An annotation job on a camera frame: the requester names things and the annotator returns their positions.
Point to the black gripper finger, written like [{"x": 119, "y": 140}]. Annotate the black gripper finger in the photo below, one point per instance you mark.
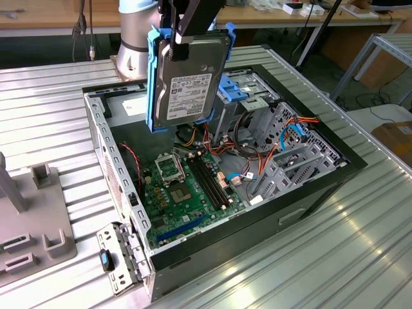
[
  {"x": 193, "y": 19},
  {"x": 167, "y": 13}
]

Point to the hard disk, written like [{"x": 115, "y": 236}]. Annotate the hard disk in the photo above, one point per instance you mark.
[{"x": 190, "y": 96}]

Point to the grey metal disk bay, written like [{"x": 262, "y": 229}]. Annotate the grey metal disk bay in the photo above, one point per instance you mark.
[{"x": 289, "y": 180}]

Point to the white box black top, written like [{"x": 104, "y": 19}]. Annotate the white box black top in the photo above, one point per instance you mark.
[{"x": 293, "y": 9}]

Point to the grey metal drive cage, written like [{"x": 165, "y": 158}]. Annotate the grey metal drive cage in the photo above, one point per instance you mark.
[{"x": 225, "y": 119}]

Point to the long wooden desk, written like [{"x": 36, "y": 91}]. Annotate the long wooden desk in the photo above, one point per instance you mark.
[{"x": 48, "y": 19}]

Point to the grey power supply unit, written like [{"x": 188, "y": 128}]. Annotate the grey power supply unit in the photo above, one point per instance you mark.
[{"x": 128, "y": 138}]

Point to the black case fan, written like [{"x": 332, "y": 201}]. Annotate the black case fan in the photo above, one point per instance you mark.
[{"x": 130, "y": 170}]

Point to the black RAM slot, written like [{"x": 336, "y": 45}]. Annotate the black RAM slot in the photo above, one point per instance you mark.
[
  {"x": 204, "y": 183},
  {"x": 212, "y": 182},
  {"x": 217, "y": 181},
  {"x": 209, "y": 183}
]

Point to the green motherboard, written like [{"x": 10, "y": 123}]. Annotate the green motherboard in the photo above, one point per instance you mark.
[{"x": 196, "y": 212}]

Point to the brown cardboard panel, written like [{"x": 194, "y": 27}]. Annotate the brown cardboard panel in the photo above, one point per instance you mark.
[{"x": 383, "y": 72}]

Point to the blue expansion slot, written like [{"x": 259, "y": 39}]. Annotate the blue expansion slot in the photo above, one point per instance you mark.
[{"x": 180, "y": 229}]

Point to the white low table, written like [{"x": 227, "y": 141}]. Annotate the white low table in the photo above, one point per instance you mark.
[{"x": 386, "y": 112}]

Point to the black open PC case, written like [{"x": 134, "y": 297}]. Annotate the black open PC case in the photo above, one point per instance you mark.
[{"x": 257, "y": 231}]

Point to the silver hinged slot cover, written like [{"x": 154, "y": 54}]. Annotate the silver hinged slot cover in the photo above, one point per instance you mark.
[{"x": 112, "y": 238}]

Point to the brown cardboard box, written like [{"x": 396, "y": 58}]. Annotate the brown cardboard box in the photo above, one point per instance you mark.
[{"x": 396, "y": 138}]

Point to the grey parts rack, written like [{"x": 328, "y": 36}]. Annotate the grey parts rack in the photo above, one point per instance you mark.
[{"x": 32, "y": 206}]

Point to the black latch blue stripe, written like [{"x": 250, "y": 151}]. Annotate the black latch blue stripe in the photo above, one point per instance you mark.
[{"x": 104, "y": 259}]

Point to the green RAM stick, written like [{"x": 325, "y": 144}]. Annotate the green RAM stick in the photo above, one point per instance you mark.
[{"x": 13, "y": 242}]

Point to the blue plastic drive bracket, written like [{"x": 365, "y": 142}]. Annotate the blue plastic drive bracket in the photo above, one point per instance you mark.
[{"x": 237, "y": 91}]

